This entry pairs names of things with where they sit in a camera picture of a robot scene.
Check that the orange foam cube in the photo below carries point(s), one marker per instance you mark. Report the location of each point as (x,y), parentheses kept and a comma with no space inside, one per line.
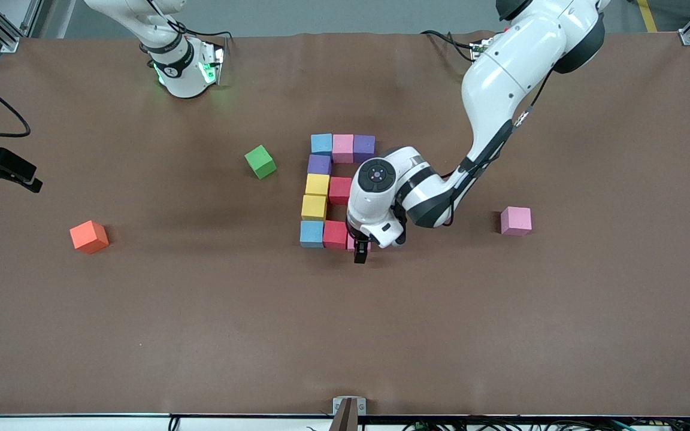
(88,236)

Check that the blue foam cube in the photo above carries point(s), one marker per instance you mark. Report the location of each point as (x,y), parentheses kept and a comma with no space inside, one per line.
(311,234)
(321,145)

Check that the green foam cube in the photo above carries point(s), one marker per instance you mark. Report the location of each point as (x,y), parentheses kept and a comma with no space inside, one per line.
(260,161)

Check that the yellow foam cube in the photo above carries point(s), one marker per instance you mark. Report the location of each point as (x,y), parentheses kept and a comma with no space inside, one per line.
(314,207)
(317,184)

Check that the brown table mat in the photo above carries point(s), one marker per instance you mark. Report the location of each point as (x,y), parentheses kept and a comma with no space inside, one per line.
(321,347)

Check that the grey metal bracket with post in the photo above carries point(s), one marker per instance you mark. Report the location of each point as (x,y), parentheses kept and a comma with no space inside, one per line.
(339,407)

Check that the purple foam cube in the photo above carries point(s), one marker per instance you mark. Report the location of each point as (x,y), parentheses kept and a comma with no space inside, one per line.
(364,148)
(319,164)

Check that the pink foam cube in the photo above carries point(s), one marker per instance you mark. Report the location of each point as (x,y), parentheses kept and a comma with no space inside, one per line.
(516,221)
(343,148)
(351,244)

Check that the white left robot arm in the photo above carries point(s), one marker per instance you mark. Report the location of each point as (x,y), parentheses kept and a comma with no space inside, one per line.
(518,66)

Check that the red foam cube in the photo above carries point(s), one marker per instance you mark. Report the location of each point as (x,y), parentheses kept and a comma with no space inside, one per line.
(340,190)
(335,234)

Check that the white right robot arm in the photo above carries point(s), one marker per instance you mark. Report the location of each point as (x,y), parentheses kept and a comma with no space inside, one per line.
(180,75)

